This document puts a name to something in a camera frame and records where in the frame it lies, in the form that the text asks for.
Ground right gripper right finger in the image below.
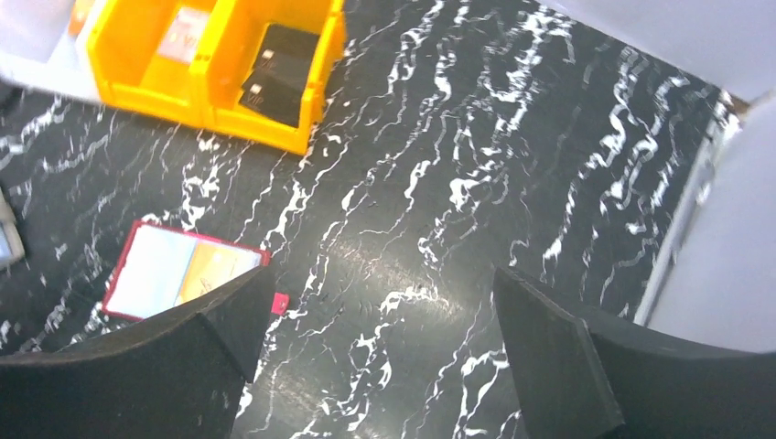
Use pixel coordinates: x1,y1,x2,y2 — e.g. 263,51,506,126
492,268,775,438

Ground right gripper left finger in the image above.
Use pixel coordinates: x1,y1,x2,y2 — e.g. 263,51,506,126
1,266,275,438

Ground red leather card holder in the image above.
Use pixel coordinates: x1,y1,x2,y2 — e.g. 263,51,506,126
102,220,272,321

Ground black vip credit card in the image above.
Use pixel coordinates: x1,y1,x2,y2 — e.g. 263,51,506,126
239,70,305,127

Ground grey card holder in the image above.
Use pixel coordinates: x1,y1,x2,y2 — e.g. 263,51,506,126
1,193,26,270

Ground black card in bin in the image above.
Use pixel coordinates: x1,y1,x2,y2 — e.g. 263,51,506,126
253,23,319,76

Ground id card in bin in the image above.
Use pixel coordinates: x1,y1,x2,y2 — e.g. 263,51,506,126
156,6,210,64

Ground orange bin middle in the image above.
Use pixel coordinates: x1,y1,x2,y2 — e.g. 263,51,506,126
88,1,237,127

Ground orange bin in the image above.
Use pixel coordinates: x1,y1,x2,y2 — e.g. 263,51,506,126
193,1,346,155
88,1,237,127

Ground orange bin right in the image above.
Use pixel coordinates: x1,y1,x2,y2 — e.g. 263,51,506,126
193,1,346,155

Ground white plastic bin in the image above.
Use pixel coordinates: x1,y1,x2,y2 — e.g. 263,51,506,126
1,1,105,103

